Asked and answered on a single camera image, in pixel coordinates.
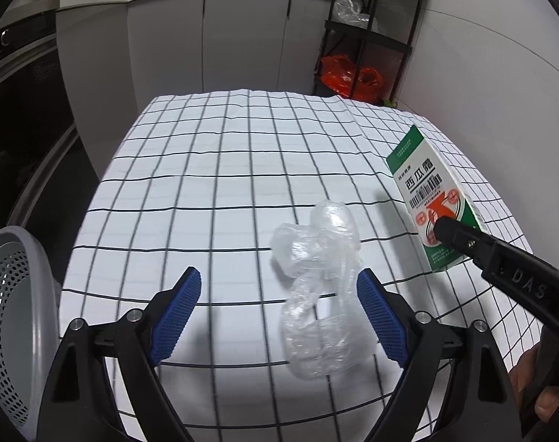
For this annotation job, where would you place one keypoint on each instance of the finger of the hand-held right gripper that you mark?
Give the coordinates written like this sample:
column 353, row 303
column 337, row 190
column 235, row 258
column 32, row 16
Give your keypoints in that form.
column 463, row 241

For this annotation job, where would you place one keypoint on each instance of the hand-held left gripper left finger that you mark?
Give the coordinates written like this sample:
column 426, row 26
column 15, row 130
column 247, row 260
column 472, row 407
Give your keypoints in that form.
column 178, row 313

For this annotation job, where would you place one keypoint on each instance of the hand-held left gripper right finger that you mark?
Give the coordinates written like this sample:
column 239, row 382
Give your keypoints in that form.
column 380, row 317

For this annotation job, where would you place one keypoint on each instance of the green white carton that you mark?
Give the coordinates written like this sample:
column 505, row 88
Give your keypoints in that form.
column 426, row 170

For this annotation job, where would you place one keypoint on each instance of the clear plastic bag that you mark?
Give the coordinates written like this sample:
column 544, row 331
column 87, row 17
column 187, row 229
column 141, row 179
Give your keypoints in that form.
column 316, row 248

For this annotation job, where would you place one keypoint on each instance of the grey perforated basket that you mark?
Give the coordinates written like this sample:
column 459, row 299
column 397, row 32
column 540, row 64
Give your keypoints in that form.
column 12, row 331

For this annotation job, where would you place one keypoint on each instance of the person's right hand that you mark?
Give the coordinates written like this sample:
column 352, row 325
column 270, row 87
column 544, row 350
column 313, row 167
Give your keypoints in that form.
column 551, row 405

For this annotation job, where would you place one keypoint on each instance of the black white checked tablecloth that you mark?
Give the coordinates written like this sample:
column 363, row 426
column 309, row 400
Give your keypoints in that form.
column 215, row 170

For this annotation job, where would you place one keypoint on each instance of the red plastic bag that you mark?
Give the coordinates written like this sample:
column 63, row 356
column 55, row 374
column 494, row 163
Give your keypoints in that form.
column 337, row 73
column 370, row 82

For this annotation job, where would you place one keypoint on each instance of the black metal rack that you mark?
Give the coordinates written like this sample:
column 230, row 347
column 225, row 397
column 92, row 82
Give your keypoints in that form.
column 376, row 37

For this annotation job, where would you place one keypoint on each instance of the crumpled clear bag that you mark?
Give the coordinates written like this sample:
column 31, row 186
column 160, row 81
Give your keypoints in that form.
column 350, row 11

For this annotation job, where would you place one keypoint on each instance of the black built-in oven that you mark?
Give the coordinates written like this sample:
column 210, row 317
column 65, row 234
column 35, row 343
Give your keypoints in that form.
column 21, row 101

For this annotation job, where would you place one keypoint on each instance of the grey kitchen cabinet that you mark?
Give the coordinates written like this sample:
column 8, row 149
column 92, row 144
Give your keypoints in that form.
column 168, row 46

